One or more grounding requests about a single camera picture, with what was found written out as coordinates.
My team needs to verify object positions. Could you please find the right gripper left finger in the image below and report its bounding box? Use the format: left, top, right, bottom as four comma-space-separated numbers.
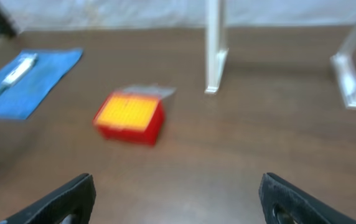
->
0, 173, 97, 224

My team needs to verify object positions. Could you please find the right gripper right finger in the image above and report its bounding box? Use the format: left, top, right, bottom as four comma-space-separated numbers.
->
258, 172, 356, 224

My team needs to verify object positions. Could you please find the white pipette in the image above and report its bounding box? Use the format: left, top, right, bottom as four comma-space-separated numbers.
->
0, 52, 39, 112

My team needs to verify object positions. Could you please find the red and yellow tip box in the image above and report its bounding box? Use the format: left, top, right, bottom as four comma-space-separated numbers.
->
92, 84, 177, 146

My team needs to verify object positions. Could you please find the blue cloth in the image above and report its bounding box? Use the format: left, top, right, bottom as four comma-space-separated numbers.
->
0, 47, 84, 121

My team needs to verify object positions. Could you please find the white and blue stand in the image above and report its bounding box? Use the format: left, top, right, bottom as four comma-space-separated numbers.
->
204, 0, 356, 110

